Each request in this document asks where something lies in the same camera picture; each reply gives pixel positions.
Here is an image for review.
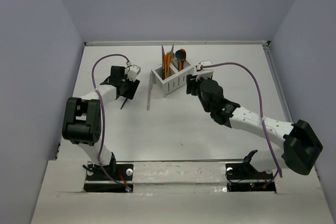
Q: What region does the blue plastic knife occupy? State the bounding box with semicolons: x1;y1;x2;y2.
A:
120;98;128;110

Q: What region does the pink plastic knife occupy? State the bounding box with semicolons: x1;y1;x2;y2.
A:
146;72;153;111

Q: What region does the orange-red plastic spoon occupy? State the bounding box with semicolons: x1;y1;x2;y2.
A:
181;49;186;62

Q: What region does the blue plastic spoon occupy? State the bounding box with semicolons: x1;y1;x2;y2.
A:
175;49;184;70

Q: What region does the orange-red plastic knife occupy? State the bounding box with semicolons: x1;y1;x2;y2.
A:
163;54;168;79

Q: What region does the metal knife teal handle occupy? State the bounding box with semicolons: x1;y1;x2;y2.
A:
167;45;175;63

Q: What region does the metal knife black handle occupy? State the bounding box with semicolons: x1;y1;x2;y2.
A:
161;45;166;80

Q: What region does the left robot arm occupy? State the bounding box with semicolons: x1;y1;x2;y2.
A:
62;65;141;179

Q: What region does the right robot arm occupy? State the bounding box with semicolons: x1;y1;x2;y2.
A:
186;74;323;178

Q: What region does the white two-compartment utensil caddy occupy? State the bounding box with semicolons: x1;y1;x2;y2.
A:
151;59;194;97

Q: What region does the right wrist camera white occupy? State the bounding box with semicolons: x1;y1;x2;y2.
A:
194;60;214;81

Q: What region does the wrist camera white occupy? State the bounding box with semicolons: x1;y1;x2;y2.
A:
194;60;214;81
125;65;141;82

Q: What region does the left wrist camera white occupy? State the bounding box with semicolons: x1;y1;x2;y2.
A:
125;65;141;82

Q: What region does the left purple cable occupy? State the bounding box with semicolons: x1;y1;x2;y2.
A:
91;55;129;189

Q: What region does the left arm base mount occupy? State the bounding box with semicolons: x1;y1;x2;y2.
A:
82;163;134;193

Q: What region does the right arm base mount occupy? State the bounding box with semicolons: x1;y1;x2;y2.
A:
225;163;276;193

